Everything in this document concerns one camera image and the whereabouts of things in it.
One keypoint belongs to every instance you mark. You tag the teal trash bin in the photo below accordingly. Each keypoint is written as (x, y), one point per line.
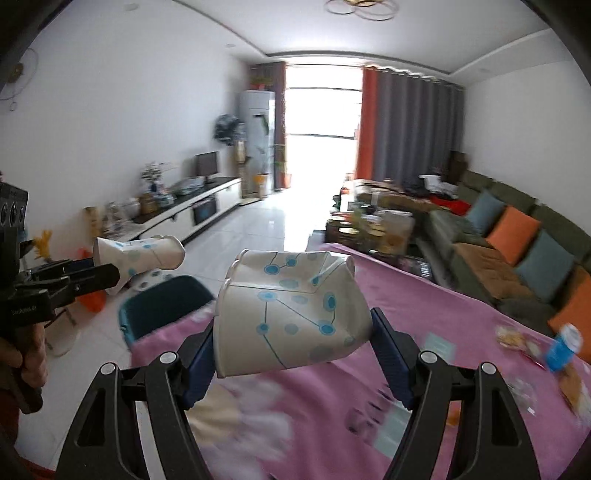
(161, 300)

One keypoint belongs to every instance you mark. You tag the cloth covered standing fan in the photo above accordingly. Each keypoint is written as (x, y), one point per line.
(228, 129)

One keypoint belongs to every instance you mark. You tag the small orange cushion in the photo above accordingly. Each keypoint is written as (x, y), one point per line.
(512, 235)

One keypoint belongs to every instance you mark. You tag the black monitor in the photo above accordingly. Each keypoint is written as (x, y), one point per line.
(206, 164)

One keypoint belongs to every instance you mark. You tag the large orange cushion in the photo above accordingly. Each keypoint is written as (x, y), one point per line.
(575, 314)

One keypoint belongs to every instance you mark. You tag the small blue cushion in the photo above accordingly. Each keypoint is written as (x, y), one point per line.
(484, 212)

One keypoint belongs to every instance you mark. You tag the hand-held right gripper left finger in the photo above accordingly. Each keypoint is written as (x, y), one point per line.
(198, 364)

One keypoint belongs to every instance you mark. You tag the clear wrapped toy set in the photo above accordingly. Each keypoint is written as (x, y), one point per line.
(121, 216)

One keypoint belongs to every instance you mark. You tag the pink floral tablecloth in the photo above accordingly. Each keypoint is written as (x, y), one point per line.
(406, 295)

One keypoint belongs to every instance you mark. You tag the white standing air conditioner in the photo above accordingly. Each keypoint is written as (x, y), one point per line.
(254, 147)

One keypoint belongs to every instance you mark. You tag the clear plastic bag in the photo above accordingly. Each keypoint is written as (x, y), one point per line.
(190, 186)

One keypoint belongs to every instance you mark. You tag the person's left hand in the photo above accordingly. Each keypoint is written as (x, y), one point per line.
(10, 364)

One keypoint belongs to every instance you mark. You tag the orange plastic bag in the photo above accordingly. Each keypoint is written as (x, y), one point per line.
(92, 302)

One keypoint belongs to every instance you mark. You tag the dark coffee table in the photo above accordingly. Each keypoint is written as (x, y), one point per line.
(415, 266)

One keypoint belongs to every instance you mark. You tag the blue and white cup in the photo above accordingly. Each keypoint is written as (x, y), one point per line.
(561, 353)

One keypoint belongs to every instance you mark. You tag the yellow artificial flowers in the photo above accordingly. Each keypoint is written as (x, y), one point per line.
(42, 244)

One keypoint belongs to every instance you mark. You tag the brown cardboard box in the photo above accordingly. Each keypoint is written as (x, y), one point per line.
(458, 166)

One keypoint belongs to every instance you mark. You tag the yellow patterned box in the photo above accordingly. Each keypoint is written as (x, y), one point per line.
(92, 221)

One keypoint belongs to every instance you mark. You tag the orange and grey curtain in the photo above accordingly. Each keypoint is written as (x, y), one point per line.
(406, 129)

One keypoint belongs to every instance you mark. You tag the large blue cushion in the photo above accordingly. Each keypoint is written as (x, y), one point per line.
(545, 265)

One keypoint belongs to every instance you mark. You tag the tall plant in yellow pot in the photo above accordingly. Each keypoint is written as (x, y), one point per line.
(262, 182)

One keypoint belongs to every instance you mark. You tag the brown snack wrapper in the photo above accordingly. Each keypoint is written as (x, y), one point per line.
(572, 390)

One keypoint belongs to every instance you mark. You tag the white and black TV cabinet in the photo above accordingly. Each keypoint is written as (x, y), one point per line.
(207, 198)

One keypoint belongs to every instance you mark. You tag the red cloth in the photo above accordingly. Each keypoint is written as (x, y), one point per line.
(450, 204)

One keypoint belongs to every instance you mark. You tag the blue dotted paper cup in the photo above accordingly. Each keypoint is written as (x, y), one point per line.
(138, 254)
(286, 323)

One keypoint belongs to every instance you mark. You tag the small potted plant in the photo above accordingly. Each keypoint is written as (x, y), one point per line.
(261, 81)

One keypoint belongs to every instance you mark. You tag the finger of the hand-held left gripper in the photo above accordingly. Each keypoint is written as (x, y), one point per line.
(92, 281)
(64, 267)

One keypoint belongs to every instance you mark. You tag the green sofa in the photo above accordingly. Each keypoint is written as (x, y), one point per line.
(461, 230)

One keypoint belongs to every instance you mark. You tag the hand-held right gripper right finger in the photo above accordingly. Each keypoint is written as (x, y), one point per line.
(392, 360)

